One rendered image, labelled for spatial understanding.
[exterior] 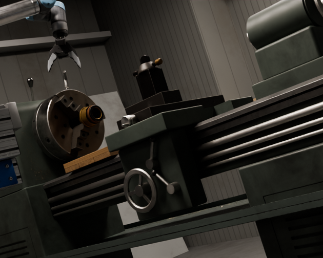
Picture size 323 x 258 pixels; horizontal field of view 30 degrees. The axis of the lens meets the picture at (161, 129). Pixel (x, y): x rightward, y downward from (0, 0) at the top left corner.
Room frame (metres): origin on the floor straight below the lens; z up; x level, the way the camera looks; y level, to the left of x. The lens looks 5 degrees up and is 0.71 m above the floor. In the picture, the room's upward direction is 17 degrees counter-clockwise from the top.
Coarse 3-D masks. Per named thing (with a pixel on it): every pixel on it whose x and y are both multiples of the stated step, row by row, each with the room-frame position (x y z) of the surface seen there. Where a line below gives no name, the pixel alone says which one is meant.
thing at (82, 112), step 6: (84, 108) 2.59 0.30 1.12; (90, 108) 2.54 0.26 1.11; (96, 108) 2.57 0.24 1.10; (84, 114) 2.55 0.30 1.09; (90, 114) 2.53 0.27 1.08; (96, 114) 2.61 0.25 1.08; (102, 114) 2.58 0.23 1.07; (84, 120) 2.56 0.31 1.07; (90, 120) 2.56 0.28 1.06; (96, 120) 2.55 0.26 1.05; (90, 126) 2.59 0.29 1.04
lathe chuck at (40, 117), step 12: (60, 96) 2.62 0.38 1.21; (72, 96) 2.67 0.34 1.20; (84, 96) 2.72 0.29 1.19; (48, 108) 2.56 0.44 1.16; (36, 120) 2.61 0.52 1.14; (48, 120) 2.55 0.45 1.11; (60, 120) 2.59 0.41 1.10; (72, 120) 2.73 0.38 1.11; (48, 132) 2.55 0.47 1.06; (60, 132) 2.58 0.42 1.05; (72, 132) 2.62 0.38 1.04; (96, 132) 2.73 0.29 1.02; (48, 144) 2.59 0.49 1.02; (60, 144) 2.56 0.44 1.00; (84, 144) 2.66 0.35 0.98; (96, 144) 2.71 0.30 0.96; (60, 156) 2.63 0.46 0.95; (72, 156) 2.64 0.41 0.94
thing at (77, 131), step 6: (78, 126) 2.60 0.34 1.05; (84, 126) 2.58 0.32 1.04; (78, 132) 2.59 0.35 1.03; (84, 132) 2.59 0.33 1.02; (72, 138) 2.61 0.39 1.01; (78, 138) 2.59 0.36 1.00; (84, 138) 2.59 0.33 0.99; (72, 144) 2.60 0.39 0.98; (78, 144) 2.58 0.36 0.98; (72, 150) 2.60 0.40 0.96; (78, 150) 2.61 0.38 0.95
